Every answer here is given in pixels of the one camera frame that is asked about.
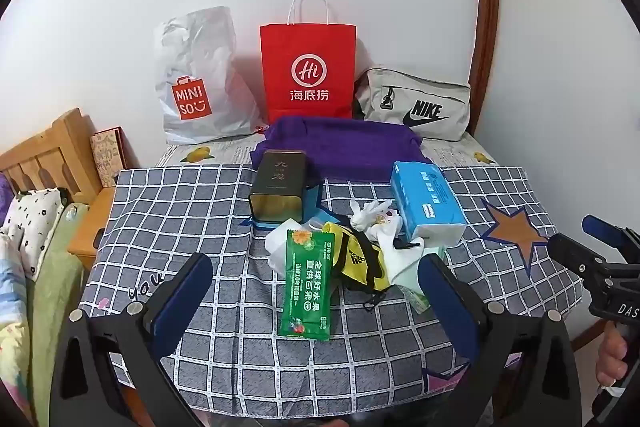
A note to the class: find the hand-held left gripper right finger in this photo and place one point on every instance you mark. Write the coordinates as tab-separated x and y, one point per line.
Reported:
450	302

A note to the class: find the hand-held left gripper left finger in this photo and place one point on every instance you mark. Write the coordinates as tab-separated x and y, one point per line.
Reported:
185	297

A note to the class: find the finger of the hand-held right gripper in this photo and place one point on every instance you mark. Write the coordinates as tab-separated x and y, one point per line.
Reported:
600	227
570	252

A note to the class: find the yellow black Adidas pouch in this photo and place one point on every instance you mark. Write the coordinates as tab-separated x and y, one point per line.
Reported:
360	257

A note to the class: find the white foam mesh wrap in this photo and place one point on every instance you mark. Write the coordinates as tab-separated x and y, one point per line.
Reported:
277	252

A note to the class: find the green snack packet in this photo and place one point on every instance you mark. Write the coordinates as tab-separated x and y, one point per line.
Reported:
305	287

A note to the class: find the person's right forearm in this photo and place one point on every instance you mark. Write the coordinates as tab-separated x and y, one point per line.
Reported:
620	409

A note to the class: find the person's right hand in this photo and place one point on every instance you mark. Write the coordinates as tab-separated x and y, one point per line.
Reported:
614	354

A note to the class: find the grey checked blanket with stars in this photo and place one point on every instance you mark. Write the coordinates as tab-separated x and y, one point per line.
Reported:
200	207

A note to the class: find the blue tissue pack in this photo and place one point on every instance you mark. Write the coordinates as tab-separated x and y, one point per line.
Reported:
425	197

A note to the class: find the light green bed sheet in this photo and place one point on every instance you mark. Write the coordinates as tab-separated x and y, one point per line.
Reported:
50	307

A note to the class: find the fruit print bed sheet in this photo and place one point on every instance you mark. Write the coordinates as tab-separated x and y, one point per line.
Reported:
210	154

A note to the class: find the dark tin box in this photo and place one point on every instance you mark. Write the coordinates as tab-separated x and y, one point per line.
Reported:
277	177

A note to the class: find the brown patterned box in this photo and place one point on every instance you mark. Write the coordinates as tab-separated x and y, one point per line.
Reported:
105	157

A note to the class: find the white floral pillow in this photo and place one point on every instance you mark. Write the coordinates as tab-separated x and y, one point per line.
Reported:
35	227

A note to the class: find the colourful quilt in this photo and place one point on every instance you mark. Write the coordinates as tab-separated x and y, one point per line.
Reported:
10	332

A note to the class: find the purple towel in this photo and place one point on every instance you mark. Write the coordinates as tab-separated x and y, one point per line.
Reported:
350	147

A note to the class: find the wooden bed headboard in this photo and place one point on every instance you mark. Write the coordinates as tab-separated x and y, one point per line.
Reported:
50	142

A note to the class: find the grey waist bag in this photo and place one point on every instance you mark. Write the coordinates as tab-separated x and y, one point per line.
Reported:
415	97

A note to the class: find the white plastic shopping bag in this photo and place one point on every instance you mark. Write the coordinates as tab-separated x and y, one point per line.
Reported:
200	57

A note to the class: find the red paper bag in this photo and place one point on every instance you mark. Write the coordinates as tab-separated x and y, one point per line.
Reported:
307	52

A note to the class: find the brown wooden door frame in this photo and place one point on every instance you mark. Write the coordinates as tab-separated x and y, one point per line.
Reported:
487	7

